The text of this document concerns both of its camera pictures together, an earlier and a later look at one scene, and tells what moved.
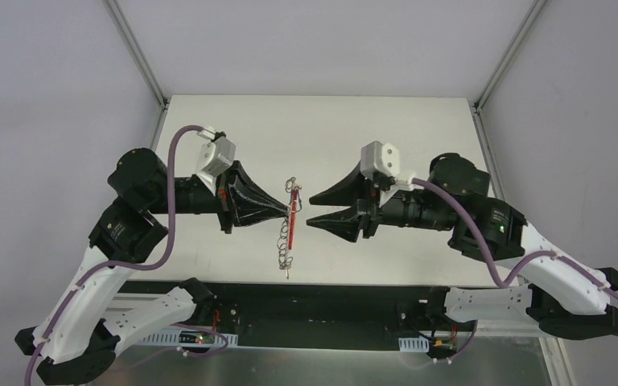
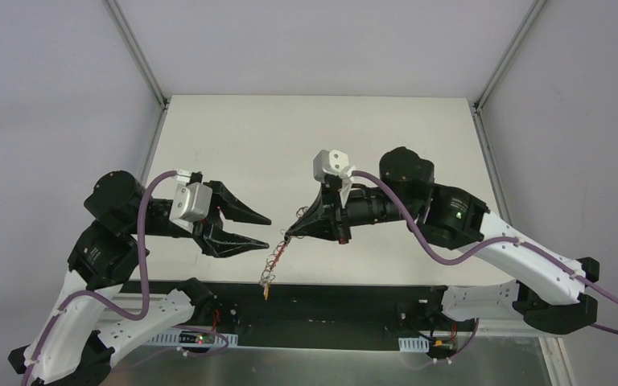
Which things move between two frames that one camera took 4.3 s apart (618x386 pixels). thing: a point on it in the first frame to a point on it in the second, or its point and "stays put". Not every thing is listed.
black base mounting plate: [341, 314] stays put
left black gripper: [224, 204] to [212, 214]
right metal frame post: [535, 11] stays put
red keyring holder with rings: [287, 228] to [295, 231]
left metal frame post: [137, 55] stays put
